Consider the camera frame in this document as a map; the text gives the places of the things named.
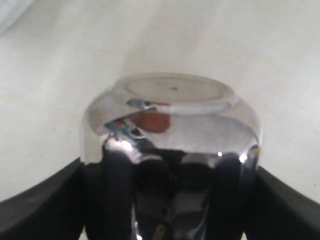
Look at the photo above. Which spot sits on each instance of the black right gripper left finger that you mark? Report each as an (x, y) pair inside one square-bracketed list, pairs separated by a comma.
[(51, 210)]

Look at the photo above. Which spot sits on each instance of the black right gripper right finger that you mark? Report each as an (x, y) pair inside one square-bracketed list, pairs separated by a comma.
[(278, 212)]

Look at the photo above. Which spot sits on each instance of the shiny steel cup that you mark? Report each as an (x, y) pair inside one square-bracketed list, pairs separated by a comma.
[(168, 156)]

